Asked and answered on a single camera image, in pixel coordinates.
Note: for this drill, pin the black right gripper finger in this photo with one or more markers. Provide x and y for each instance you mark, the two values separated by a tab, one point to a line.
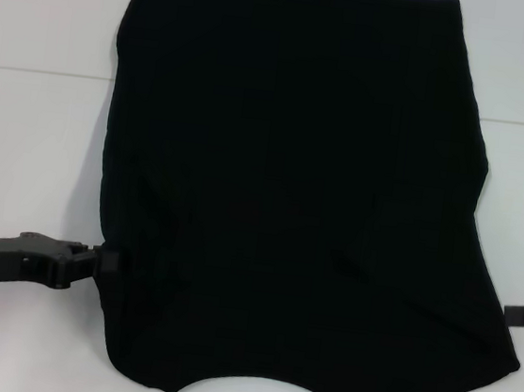
518	316

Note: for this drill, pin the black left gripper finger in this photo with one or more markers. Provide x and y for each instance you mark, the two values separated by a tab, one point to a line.
108	261

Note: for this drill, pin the black t-shirt with FREE print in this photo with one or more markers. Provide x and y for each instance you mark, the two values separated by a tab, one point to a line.
291	185

